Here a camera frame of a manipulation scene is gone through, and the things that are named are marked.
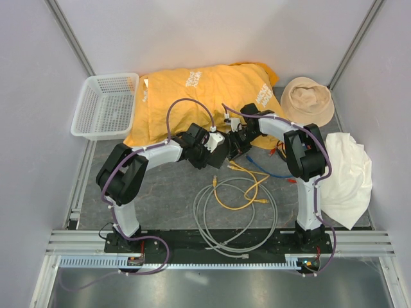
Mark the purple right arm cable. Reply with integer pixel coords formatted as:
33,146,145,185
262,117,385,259
222,102,337,278

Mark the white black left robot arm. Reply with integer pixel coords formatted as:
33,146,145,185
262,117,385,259
96,123,228,252

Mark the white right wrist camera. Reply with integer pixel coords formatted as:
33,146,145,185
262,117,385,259
224,112,242,133

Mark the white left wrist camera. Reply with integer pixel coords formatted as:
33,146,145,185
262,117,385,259
205,126,225,153

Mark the white plastic perforated basket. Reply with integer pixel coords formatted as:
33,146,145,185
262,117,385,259
71,73,139,141

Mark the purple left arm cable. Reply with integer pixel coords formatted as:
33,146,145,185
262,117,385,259
58,98,216,292

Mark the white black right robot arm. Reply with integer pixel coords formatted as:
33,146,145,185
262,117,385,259
224,104,332,253

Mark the beige bucket hat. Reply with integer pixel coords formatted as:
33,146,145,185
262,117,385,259
280,77,335,127

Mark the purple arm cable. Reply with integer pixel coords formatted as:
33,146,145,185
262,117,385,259
222,102,337,278
58,98,216,292

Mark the grey ethernet cable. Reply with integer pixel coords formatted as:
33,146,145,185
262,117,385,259
193,176,279,260

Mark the white crumpled cloth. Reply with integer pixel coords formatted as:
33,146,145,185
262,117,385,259
320,132,372,230

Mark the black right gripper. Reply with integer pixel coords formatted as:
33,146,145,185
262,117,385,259
229,127,261,161

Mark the red ethernet cable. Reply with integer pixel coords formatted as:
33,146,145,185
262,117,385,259
267,142,296,184

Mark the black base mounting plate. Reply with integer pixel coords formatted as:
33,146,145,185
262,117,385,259
104,228,333,264

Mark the orange printed t-shirt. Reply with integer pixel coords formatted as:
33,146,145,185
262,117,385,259
124,62,285,147

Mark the black network switch box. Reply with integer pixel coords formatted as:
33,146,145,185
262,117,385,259
207,138,230,169

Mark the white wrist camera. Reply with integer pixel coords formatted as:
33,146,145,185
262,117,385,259
224,112,242,133
205,126,225,153

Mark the grey slotted cable duct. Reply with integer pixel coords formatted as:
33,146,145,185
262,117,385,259
59,255,303,270

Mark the blue ethernet cable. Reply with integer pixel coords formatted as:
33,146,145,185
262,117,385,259
245,155,295,179

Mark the aluminium frame rail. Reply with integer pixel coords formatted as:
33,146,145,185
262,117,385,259
46,230,395,257

